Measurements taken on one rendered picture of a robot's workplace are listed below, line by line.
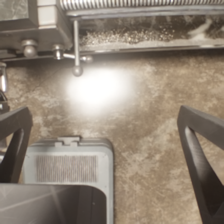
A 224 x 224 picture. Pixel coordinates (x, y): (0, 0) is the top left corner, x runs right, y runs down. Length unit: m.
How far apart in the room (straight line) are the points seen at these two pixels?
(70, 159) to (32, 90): 0.55
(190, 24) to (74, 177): 0.99
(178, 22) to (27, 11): 0.72
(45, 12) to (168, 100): 1.02
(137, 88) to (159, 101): 0.17
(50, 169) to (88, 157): 0.22
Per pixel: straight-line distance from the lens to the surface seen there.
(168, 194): 1.59
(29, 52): 0.60
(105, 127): 1.36
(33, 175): 1.24
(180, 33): 1.04
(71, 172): 1.18
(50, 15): 0.60
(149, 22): 1.02
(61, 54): 0.78
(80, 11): 0.73
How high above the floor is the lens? 1.34
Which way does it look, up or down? 85 degrees down
